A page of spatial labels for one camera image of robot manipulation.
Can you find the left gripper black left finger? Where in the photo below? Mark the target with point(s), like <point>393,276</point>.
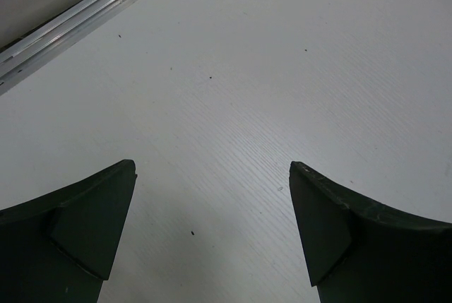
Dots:
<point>60,247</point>

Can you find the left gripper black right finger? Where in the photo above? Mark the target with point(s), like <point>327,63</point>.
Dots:
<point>360,250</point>

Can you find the left aluminium frame rail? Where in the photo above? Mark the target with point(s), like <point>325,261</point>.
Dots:
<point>51,39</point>

